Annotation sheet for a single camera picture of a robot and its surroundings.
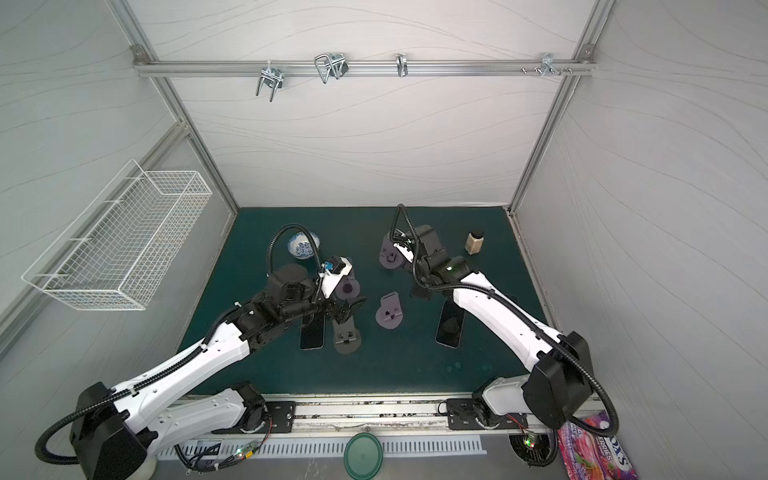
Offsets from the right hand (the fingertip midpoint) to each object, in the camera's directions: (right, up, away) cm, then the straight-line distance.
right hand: (428, 239), depth 81 cm
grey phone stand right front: (-11, -22, +5) cm, 25 cm away
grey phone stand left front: (-23, -28, +1) cm, 36 cm away
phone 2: (+8, -26, +9) cm, 29 cm away
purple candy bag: (+35, -50, -14) cm, 62 cm away
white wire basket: (-74, -3, -13) cm, 75 cm away
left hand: (-18, -11, -7) cm, 22 cm away
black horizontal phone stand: (0, -18, +16) cm, 25 cm away
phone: (-34, -28, +7) cm, 44 cm away
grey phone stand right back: (-11, -7, +21) cm, 25 cm away
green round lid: (-16, -45, -21) cm, 52 cm away
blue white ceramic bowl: (-44, -3, +26) cm, 51 cm away
